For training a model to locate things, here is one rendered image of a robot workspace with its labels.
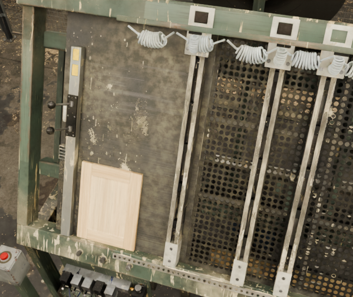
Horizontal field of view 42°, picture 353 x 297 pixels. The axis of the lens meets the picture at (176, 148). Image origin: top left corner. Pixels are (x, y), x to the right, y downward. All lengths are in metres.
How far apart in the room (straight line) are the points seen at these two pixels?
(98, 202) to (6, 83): 2.82
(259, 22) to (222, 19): 0.14
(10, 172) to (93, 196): 1.83
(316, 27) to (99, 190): 1.23
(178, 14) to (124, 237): 1.10
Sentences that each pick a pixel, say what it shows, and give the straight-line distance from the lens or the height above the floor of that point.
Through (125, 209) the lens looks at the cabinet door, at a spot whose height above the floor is 1.07.
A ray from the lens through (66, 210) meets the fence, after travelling 2.38.
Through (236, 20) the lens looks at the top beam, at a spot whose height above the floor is 1.91.
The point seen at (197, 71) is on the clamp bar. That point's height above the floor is 1.68.
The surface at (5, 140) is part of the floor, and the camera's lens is 4.33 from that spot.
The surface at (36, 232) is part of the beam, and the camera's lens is 2.52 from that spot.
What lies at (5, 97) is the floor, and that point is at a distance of 4.76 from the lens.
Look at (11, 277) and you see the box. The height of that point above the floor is 0.86.
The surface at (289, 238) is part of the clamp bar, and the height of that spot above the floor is 1.17.
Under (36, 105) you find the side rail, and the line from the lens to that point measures 2.35.
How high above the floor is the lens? 2.92
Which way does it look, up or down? 48 degrees down
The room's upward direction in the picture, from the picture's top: 4 degrees counter-clockwise
